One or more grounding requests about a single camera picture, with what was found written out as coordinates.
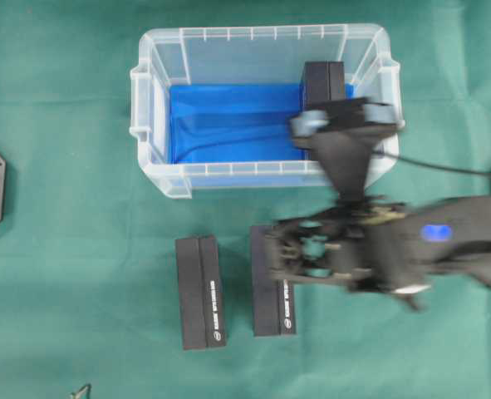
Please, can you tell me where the small metal bracket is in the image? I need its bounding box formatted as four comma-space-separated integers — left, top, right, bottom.
69, 383, 92, 399

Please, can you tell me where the blue liner in case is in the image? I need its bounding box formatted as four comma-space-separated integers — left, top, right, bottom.
168, 81, 358, 165

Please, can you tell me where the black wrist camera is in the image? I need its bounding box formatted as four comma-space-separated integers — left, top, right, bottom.
289, 97, 400, 203

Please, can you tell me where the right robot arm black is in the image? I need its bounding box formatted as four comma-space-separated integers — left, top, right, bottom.
263, 195, 491, 309

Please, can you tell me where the black cable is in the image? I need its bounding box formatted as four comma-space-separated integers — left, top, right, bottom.
373, 151, 491, 180

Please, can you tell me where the clear plastic storage case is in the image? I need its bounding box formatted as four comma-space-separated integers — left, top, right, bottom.
130, 23, 402, 199

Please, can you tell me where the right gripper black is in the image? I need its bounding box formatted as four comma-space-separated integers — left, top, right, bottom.
263, 195, 429, 310

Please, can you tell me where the black camera box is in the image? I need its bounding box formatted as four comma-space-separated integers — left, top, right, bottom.
175, 236, 227, 350
249, 225, 297, 337
301, 62, 346, 111

